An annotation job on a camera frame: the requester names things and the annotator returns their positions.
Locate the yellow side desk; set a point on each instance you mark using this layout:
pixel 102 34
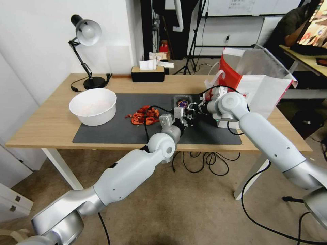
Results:
pixel 306 61

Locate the white tissue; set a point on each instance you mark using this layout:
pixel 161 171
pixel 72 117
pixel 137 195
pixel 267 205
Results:
pixel 147 64

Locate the red crayfish shell pile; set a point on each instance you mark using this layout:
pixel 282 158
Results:
pixel 143 116

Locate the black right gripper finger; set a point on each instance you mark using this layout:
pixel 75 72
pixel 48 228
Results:
pixel 193 113
pixel 194 104

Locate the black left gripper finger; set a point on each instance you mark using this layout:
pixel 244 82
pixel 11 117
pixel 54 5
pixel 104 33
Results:
pixel 184 114
pixel 190 121

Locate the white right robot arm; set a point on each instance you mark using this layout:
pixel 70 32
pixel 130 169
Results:
pixel 265 137

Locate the black desk lamp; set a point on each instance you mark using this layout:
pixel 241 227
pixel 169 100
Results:
pixel 88 33

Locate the white cabinet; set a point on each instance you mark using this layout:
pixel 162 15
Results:
pixel 10 183

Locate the black bag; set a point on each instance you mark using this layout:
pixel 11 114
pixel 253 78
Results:
pixel 307 123

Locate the white paper packets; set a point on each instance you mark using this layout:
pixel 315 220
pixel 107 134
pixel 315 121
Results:
pixel 159 60

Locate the red white delivery bag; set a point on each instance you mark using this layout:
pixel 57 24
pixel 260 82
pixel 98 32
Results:
pixel 258 84

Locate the black tissue box wooden lid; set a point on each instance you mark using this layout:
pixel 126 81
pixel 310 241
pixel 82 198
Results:
pixel 147 75

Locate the person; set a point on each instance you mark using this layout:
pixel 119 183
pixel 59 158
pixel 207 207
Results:
pixel 291 25

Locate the black disposable takeout box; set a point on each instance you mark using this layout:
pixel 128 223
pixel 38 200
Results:
pixel 182 100

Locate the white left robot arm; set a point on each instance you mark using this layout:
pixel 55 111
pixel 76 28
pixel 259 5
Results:
pixel 132 173

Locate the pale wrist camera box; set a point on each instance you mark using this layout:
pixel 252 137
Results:
pixel 178 111

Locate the black tripod stand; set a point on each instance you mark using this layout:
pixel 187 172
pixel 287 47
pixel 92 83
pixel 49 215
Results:
pixel 190 51

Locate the dark grey table mat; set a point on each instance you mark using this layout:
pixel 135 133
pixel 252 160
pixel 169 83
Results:
pixel 115 130

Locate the wooden table white legs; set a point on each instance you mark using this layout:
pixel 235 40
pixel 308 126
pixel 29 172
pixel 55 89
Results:
pixel 51 114

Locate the red cardboard box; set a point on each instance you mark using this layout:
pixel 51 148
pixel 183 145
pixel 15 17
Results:
pixel 164 49

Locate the white whiteboard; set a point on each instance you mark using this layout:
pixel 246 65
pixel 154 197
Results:
pixel 253 7

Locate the white round bowl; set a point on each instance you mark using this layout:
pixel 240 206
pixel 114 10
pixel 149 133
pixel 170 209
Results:
pixel 93 107

